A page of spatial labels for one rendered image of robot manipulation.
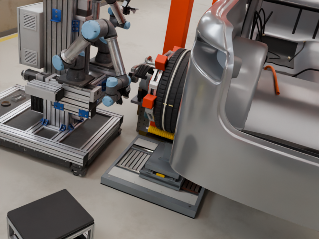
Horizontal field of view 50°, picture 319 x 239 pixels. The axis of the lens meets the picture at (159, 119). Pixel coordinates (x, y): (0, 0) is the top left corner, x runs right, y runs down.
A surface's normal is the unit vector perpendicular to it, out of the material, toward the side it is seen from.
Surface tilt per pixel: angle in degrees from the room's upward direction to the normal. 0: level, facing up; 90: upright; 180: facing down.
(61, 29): 90
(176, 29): 90
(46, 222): 0
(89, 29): 85
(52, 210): 0
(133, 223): 0
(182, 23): 90
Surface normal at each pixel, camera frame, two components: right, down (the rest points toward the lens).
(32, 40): -0.29, 0.42
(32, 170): 0.15, -0.87
